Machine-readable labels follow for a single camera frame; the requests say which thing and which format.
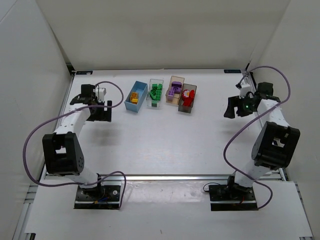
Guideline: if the red curved lego brick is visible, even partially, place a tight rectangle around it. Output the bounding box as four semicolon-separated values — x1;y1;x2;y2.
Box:
189;90;196;100

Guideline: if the red long lego brick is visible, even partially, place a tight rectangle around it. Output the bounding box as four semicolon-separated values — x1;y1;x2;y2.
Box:
182;98;194;107

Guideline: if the orange transparent lego brick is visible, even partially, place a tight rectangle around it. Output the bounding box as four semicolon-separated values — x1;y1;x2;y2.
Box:
130;92;139;100

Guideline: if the yellow lego brick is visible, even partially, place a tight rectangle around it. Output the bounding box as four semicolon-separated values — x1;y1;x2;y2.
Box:
131;98;139;105

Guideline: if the small purple lego brick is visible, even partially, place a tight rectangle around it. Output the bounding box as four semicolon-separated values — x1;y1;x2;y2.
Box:
172;86;182;94

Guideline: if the purple lego brick with studs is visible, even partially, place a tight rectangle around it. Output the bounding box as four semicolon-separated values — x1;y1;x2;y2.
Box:
171;81;183;88

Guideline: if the green lego plate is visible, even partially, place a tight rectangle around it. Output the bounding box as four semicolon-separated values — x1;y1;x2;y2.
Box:
149;89;156;99
152;96;161;102

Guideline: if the small green lego cube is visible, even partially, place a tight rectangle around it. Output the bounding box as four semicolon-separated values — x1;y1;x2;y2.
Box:
157;83;163;91
151;100;160;108

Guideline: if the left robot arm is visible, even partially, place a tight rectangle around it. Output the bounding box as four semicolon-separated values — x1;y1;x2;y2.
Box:
42;83;115;195

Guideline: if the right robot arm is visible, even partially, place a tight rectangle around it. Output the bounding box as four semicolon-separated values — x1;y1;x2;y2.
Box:
223;82;301;192

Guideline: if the blue label sticker left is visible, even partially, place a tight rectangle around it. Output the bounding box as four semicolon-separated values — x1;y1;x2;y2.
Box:
75;70;93;75

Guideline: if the blue label sticker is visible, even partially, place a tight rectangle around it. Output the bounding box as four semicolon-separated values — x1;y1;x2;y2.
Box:
75;70;93;75
223;69;242;74

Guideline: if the blue label sticker right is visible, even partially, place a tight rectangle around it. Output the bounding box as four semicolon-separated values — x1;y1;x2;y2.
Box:
223;69;242;74

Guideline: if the smoky grey plastic container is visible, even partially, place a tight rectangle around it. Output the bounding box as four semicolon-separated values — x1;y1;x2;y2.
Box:
178;83;197;114

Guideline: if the light blue plastic container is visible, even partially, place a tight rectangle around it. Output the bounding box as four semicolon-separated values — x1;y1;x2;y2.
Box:
124;81;148;113

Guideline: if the amber transparent plastic container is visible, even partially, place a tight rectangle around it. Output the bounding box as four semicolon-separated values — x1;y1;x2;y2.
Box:
165;76;185;105

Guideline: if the clear plastic container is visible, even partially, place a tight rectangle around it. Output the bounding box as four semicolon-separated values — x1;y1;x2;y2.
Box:
146;79;164;108

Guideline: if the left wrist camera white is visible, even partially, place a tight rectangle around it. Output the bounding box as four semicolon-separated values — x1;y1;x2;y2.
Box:
95;86;107;104

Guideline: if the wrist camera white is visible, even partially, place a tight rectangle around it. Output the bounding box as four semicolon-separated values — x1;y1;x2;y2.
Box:
235;81;251;99
95;86;107;104

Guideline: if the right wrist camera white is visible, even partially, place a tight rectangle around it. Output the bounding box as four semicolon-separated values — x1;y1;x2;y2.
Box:
235;81;251;99

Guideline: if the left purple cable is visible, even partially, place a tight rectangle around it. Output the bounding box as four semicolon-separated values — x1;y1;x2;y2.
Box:
22;81;126;210

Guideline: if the purple cable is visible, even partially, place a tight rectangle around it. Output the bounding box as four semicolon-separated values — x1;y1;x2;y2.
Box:
22;81;126;210
223;65;291;210

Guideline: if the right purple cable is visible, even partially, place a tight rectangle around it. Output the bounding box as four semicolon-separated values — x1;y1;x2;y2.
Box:
223;65;291;210

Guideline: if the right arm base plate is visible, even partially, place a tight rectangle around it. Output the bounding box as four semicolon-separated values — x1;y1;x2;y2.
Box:
202;182;258;212

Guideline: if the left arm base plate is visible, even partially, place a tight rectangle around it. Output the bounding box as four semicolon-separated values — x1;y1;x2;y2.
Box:
73;181;123;210

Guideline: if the aluminium frame rail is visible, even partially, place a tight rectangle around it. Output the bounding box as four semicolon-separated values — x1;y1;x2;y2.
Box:
39;172;288;182

